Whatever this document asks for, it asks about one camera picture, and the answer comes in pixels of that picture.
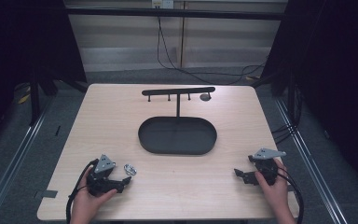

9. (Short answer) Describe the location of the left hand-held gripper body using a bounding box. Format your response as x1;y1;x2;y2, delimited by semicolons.
86;153;119;197

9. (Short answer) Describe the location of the person's right hand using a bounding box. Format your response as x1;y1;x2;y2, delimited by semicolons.
255;158;291;215

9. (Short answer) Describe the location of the white wall outlet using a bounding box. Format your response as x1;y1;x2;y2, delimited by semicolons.
151;0;174;9

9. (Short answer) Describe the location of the black floor cable bundle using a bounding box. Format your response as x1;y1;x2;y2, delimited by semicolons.
270;122;297;145

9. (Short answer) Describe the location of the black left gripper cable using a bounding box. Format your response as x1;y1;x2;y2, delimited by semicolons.
65;159;100;224

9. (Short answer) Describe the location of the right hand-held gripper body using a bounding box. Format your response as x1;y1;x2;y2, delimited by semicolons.
247;147;287;187

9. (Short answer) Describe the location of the black curtain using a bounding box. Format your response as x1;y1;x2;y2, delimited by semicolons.
0;0;88;150
260;0;358;200

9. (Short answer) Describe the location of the small silver metal ring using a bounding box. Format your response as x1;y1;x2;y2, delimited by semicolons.
123;163;138;176

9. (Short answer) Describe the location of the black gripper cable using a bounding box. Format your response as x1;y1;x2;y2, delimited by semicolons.
275;166;305;224
65;159;100;224

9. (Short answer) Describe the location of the black wall cable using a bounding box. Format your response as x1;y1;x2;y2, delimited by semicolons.
156;15;267;86

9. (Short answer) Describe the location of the metal floor rail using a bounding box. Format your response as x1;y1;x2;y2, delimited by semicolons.
0;97;55;224
274;98;351;224

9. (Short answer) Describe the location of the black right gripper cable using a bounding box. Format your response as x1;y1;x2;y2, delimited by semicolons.
275;166;305;224

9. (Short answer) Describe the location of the person's left hand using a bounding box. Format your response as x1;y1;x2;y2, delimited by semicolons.
73;166;118;213

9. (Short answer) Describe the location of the black metal stand leg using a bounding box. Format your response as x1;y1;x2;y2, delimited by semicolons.
28;73;42;127

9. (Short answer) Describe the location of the grey floor tape patch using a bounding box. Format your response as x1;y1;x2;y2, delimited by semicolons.
33;189;59;200

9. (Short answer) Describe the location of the black horizontal bar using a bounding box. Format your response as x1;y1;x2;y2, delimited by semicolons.
64;7;289;21

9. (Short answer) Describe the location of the black hook stand with tray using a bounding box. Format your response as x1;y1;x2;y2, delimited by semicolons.
137;86;218;156

